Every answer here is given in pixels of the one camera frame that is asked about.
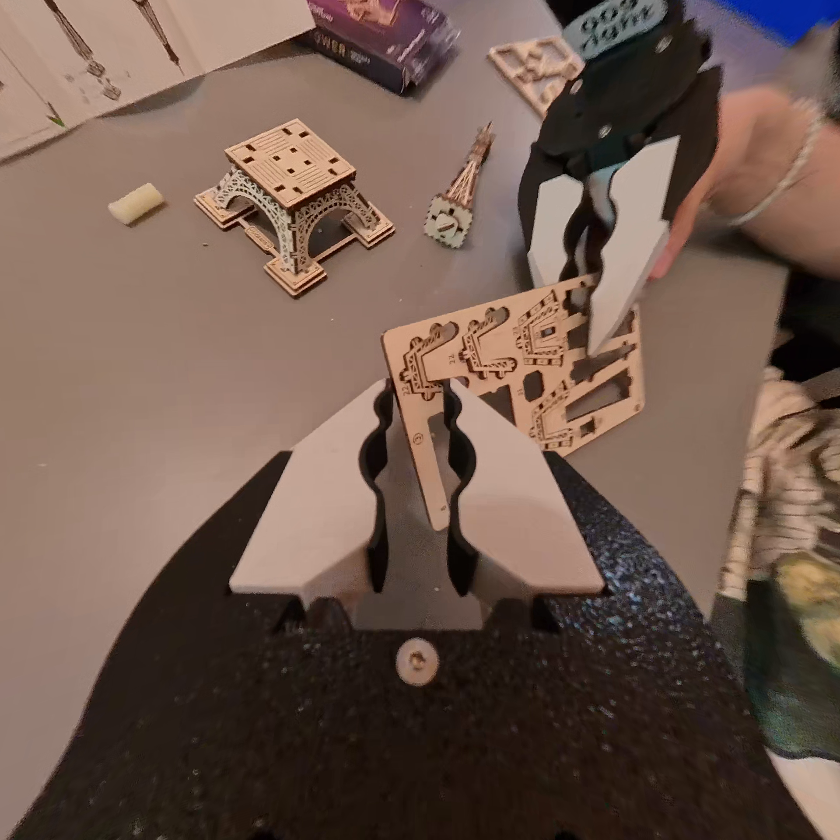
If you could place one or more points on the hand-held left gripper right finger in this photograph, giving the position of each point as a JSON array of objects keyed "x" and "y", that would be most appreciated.
[{"x": 518, "y": 518}]

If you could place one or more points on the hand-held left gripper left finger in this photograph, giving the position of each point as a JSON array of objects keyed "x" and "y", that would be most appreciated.
[{"x": 315, "y": 518}]

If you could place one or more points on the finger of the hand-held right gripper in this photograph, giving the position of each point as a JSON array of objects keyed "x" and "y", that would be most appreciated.
[
  {"x": 548, "y": 223},
  {"x": 633, "y": 229}
]

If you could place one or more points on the wooden puzzle sheet with cutouts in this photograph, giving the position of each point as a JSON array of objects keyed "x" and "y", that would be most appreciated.
[{"x": 430, "y": 479}]

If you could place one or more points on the person's right forearm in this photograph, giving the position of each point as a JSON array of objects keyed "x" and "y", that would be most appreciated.
[{"x": 800, "y": 223}]

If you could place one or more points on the grey desk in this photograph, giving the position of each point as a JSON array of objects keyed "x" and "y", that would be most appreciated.
[{"x": 164, "y": 394}]

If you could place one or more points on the person's right hand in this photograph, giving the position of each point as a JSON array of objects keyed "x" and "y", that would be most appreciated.
[{"x": 741, "y": 144}]

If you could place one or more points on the wooden tower spire model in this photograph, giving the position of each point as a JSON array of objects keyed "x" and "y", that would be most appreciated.
[{"x": 467, "y": 177}]

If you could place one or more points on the blue plastic bin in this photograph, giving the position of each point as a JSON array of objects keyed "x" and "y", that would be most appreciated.
[{"x": 754, "y": 16}]

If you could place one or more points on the purple puzzle box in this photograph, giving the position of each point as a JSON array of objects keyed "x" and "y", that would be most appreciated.
[{"x": 407, "y": 39}]

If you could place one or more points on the wooden tower base model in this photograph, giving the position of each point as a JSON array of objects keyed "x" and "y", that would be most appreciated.
[{"x": 289, "y": 157}]

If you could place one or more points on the person's printed white shirt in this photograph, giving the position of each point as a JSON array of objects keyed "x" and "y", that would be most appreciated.
[{"x": 787, "y": 492}]

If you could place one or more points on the small pale wax stick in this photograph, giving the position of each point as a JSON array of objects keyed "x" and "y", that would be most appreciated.
[{"x": 136, "y": 203}]

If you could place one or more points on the paper instruction sheet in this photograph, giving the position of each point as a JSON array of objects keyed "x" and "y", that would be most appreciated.
[{"x": 131, "y": 52}]

